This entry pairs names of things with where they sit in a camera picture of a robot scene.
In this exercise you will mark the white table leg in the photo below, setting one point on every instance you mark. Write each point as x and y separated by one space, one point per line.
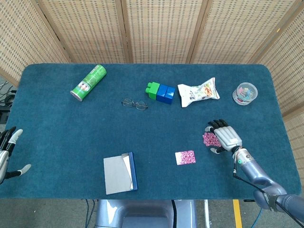
206 213

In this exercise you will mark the pink patterned packet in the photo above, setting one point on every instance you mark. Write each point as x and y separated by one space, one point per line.
186 157

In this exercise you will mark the pink patterned card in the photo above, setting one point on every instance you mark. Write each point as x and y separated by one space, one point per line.
210 140

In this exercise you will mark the thin metal frame eyeglasses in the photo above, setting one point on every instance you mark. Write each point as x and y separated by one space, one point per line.
135 104

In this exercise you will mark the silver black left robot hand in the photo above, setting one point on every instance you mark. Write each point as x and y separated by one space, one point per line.
3 161

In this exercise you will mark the open blue cardboard box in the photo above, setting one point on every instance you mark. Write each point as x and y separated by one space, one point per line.
116 174

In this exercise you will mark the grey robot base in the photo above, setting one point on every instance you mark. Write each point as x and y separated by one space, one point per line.
142 213

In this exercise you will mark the woven rattan screen panel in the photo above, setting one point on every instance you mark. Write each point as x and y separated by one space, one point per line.
237 31
292 71
164 31
21 40
90 31

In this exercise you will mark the green plastic building block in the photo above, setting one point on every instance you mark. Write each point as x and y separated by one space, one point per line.
152 90

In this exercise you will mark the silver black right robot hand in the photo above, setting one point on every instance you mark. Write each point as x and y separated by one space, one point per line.
228 137

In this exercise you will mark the white paper sheet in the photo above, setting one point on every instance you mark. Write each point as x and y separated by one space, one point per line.
128 168

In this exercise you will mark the white crinkled snack bag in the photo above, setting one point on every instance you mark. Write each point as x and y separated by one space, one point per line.
197 92

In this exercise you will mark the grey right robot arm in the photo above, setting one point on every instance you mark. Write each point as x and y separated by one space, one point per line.
256 173

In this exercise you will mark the clear plastic jar with clips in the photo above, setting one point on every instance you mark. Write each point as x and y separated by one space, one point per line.
244 93

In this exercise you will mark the blue plastic building block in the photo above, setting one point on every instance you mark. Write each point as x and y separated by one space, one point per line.
162 93
170 95

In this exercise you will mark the green cylindrical snack can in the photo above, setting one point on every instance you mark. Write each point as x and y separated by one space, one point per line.
89 83

